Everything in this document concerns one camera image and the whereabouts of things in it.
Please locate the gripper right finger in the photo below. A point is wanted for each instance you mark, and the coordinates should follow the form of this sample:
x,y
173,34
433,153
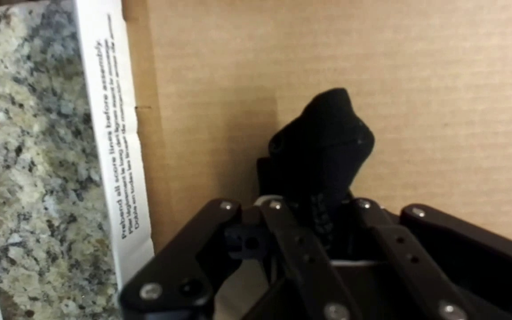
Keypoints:
x,y
474,253

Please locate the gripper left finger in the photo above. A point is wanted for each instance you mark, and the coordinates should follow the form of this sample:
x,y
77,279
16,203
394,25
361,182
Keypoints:
x,y
180,262

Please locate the black sock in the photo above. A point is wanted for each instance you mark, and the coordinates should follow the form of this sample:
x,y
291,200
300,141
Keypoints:
x,y
322,146

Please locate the cardboard box with white flap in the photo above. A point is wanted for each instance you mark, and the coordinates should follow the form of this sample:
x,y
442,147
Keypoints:
x,y
371,58

